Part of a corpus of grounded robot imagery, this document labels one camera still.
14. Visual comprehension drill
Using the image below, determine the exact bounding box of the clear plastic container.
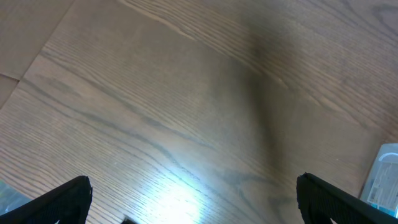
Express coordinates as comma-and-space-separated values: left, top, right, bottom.
360, 143, 398, 218

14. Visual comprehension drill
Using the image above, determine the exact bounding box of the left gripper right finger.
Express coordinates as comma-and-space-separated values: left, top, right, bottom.
296, 173, 397, 224

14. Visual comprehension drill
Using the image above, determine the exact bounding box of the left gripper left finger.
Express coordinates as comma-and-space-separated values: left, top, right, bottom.
1, 175, 93, 224

